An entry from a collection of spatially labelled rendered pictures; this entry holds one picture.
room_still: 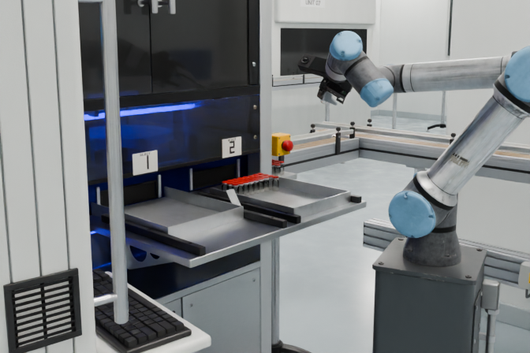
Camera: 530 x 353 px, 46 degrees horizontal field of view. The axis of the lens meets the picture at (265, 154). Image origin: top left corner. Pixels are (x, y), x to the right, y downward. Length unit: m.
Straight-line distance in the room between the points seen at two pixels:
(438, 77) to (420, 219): 0.36
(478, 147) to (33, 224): 0.94
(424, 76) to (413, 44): 9.21
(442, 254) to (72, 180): 1.00
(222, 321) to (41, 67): 1.36
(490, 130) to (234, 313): 1.13
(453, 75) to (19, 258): 1.07
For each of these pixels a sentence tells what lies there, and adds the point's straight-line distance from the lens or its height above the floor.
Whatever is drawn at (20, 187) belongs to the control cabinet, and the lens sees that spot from 1.01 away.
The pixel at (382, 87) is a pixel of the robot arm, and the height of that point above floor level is 1.25.
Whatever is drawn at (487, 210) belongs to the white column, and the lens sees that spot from 3.24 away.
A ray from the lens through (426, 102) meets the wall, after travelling 10.76.
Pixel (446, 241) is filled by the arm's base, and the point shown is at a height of 0.85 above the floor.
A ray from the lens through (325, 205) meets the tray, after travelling 1.81.
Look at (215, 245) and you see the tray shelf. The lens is 1.52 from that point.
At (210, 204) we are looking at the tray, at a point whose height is 0.90.
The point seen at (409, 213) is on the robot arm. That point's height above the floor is 0.96.
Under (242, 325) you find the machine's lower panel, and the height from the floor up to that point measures 0.39.
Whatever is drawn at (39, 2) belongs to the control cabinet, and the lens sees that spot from 1.00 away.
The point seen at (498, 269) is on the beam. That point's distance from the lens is 2.63.
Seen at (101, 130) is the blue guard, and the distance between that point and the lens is 1.71.
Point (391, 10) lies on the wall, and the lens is 11.08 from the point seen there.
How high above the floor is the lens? 1.37
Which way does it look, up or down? 11 degrees down
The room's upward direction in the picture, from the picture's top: straight up
